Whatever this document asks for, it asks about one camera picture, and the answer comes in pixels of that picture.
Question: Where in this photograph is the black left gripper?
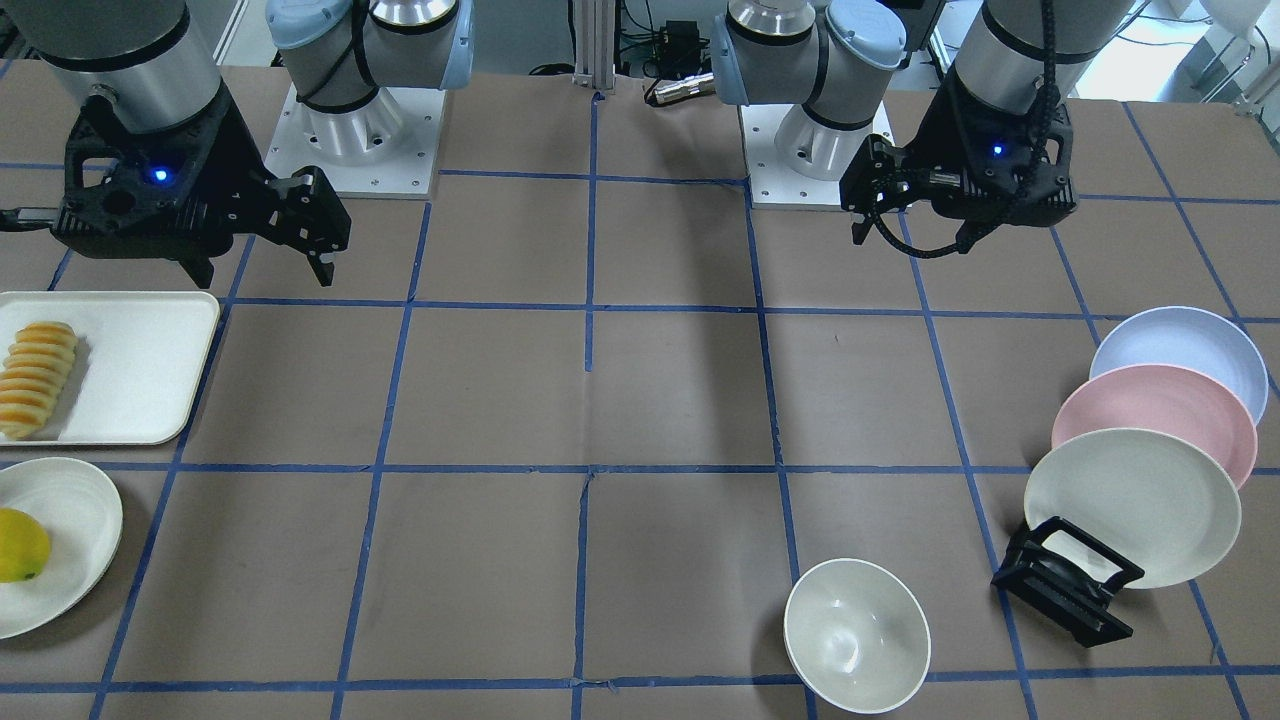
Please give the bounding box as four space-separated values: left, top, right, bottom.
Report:
840 68 1078 256

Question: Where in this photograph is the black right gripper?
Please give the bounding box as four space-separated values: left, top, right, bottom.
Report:
52 85 352 290

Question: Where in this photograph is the yellow ridged bread loaf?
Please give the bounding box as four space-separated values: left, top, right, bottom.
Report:
1 322 79 439

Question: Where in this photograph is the blue plate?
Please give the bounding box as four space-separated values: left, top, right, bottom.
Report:
1089 306 1270 425

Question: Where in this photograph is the pink plate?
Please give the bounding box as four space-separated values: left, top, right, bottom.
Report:
1050 364 1260 489

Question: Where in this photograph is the white round plate with lemon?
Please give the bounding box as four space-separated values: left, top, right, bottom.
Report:
1 457 123 639

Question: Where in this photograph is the cream white plate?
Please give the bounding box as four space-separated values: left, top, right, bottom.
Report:
1023 428 1242 589

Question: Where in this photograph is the black plate rack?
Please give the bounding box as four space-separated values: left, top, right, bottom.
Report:
991 516 1146 648

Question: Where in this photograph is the silver cylindrical connector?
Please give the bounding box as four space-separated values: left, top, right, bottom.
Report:
643 72 716 108

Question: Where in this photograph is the white rectangular tray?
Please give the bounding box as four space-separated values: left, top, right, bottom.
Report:
1 291 221 447

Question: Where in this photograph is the black power adapter box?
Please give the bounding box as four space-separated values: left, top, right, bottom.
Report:
655 20 701 70

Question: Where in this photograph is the yellow lemon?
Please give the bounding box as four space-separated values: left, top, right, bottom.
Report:
1 507 52 583

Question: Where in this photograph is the white bowl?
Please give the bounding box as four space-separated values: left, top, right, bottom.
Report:
783 559 933 715

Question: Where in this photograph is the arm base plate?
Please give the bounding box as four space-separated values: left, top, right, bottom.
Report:
264 88 449 200
739 92 893 211

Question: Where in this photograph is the aluminium frame post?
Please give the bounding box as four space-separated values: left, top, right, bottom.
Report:
570 0 620 96

